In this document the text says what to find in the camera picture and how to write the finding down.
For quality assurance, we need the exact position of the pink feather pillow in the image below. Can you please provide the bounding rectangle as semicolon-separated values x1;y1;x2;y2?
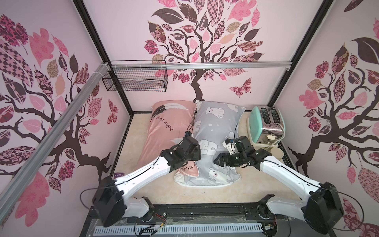
135;100;196;170

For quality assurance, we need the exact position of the grey polar bear pillow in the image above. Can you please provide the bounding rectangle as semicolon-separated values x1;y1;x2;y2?
174;100;246;188

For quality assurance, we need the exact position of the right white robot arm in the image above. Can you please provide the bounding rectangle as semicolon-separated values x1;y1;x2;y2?
213;136;344;235

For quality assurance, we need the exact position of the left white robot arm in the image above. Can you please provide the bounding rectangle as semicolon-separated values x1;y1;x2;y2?
92;136;201;227

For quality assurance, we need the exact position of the cream ceramic cup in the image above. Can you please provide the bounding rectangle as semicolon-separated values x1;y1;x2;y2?
270;147;284;160

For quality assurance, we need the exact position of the mint green chrome toaster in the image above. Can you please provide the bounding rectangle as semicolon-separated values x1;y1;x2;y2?
247;106;286;148

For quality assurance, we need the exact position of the purple candy packet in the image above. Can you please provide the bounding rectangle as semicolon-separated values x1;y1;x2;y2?
113;172;125;179

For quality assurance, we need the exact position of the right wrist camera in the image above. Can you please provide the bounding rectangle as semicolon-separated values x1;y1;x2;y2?
223;138;238;155

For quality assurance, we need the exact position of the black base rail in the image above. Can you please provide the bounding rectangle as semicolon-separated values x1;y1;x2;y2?
80;202;320;237

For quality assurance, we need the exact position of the white slotted cable duct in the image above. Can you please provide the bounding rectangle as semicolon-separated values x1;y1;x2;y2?
92;223;264;237

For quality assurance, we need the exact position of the aluminium frame bar back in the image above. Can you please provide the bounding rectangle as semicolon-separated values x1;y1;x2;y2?
103;61;292;70

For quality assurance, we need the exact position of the aluminium frame bar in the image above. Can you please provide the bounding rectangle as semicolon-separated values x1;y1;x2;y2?
1;62;110;221
103;61;292;70

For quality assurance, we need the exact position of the black wire basket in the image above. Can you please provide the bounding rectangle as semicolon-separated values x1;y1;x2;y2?
102;59;168;92

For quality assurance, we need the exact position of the aluminium frame bar left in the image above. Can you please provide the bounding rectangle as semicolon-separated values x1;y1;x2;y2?
1;62;110;221

